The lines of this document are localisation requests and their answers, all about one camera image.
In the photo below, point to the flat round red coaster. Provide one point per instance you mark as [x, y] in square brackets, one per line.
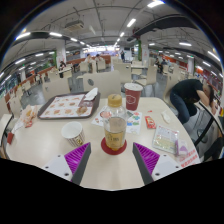
[105, 149]

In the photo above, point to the dark brown food tray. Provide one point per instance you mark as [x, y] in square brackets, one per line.
[40, 115]

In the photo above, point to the white sticker with red print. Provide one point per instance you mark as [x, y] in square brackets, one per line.
[190, 159]

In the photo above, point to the group of beige chairs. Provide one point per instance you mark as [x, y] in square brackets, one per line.
[125, 71]

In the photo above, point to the small purple-white packet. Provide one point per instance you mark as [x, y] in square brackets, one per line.
[182, 148]

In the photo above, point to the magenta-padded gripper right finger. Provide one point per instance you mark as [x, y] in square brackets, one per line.
[146, 160]

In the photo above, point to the paper wrapper with fried food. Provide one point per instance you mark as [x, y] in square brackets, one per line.
[29, 114]

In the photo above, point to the white paper napkin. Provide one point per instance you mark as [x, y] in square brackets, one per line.
[91, 94]

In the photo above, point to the crumpled white tissue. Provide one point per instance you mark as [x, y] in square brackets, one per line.
[166, 117]

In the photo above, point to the beige chair with round hole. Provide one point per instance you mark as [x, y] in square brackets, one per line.
[106, 85]
[56, 89]

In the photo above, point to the ceiling air conditioner unit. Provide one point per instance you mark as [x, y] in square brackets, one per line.
[74, 26]

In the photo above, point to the small red sauce packet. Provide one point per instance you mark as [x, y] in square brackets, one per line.
[150, 122]

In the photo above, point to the red paper cup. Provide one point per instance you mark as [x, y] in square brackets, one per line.
[133, 98]

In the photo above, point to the red paper food sleeve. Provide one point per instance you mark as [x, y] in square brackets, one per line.
[29, 124]

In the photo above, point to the round bun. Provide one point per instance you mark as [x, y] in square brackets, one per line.
[81, 110]

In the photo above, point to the group of ceiling lights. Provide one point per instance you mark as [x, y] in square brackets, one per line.
[131, 22]

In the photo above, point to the white paper slip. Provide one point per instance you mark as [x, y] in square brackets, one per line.
[18, 126]

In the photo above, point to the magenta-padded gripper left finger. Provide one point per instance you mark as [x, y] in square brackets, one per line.
[76, 160]

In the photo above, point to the clear plastic packet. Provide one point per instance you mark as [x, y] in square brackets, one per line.
[165, 140]

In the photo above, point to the printed paper tray liner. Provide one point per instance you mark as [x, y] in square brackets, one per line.
[63, 105]

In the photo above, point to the small red card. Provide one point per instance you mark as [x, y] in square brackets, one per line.
[10, 138]

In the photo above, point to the person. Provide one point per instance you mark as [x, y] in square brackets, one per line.
[98, 58]
[88, 59]
[161, 65]
[186, 88]
[62, 65]

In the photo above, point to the clear bottle of yellow drink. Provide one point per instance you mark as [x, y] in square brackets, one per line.
[115, 130]

